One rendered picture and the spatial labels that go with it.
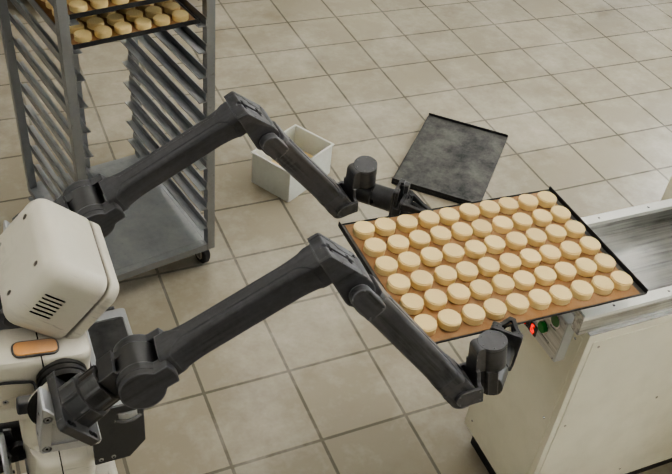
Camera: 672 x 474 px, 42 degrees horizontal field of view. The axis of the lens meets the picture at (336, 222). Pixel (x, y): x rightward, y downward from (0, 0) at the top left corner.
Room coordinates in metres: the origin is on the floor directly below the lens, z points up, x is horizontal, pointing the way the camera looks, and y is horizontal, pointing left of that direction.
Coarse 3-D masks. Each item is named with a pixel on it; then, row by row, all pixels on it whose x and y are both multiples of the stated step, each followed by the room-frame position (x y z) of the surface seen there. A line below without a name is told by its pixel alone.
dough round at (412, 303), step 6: (408, 294) 1.33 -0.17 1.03; (414, 294) 1.33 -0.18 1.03; (402, 300) 1.31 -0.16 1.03; (408, 300) 1.31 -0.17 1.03; (414, 300) 1.31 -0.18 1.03; (420, 300) 1.32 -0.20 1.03; (402, 306) 1.30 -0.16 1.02; (408, 306) 1.29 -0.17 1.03; (414, 306) 1.29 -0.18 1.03; (420, 306) 1.30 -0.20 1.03; (408, 312) 1.29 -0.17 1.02; (414, 312) 1.29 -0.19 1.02; (420, 312) 1.30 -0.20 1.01
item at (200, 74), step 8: (160, 32) 2.64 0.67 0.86; (168, 32) 2.59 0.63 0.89; (160, 40) 2.58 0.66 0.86; (168, 40) 2.59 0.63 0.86; (176, 40) 2.55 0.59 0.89; (168, 48) 2.54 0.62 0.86; (176, 48) 2.54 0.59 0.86; (184, 48) 2.50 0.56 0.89; (176, 56) 2.49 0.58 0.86; (184, 56) 2.49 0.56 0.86; (192, 56) 2.46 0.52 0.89; (184, 64) 2.45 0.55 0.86; (192, 64) 2.45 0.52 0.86; (200, 64) 2.41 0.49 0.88; (192, 72) 2.40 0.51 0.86; (200, 72) 2.41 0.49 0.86
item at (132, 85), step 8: (128, 88) 2.83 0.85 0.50; (136, 88) 2.83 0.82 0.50; (136, 96) 2.78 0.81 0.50; (144, 96) 2.77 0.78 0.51; (144, 104) 2.73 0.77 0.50; (152, 104) 2.72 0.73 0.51; (152, 112) 2.68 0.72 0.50; (160, 112) 2.66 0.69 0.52; (160, 120) 2.64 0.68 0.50; (168, 120) 2.61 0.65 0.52; (168, 128) 2.59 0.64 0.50; (176, 128) 2.56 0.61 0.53; (176, 136) 2.55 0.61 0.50; (200, 160) 2.42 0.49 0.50; (200, 168) 2.38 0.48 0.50
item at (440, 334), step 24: (480, 216) 1.67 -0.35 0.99; (360, 240) 1.51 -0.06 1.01; (384, 240) 1.52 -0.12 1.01; (456, 240) 1.56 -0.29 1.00; (480, 240) 1.57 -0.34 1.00; (504, 240) 1.59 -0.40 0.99; (576, 240) 1.63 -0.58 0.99; (456, 264) 1.47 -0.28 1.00; (552, 264) 1.52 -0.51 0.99; (432, 288) 1.38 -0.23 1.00; (432, 312) 1.31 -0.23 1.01; (528, 312) 1.35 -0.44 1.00; (552, 312) 1.36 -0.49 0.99; (432, 336) 1.24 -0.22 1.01; (456, 336) 1.25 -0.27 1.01
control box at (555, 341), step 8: (536, 320) 1.58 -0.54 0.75; (544, 320) 1.55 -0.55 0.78; (560, 320) 1.51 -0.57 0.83; (568, 320) 1.50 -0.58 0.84; (528, 328) 1.59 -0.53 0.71; (536, 328) 1.57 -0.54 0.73; (552, 328) 1.53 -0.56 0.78; (560, 328) 1.50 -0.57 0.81; (568, 328) 1.49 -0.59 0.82; (536, 336) 1.56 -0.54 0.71; (544, 336) 1.54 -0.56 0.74; (552, 336) 1.52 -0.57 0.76; (560, 336) 1.50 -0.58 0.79; (568, 336) 1.50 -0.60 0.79; (544, 344) 1.53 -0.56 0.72; (552, 344) 1.51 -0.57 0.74; (560, 344) 1.49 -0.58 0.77; (568, 344) 1.50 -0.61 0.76; (552, 352) 1.50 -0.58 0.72; (560, 352) 1.49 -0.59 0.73; (552, 360) 1.49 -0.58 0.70
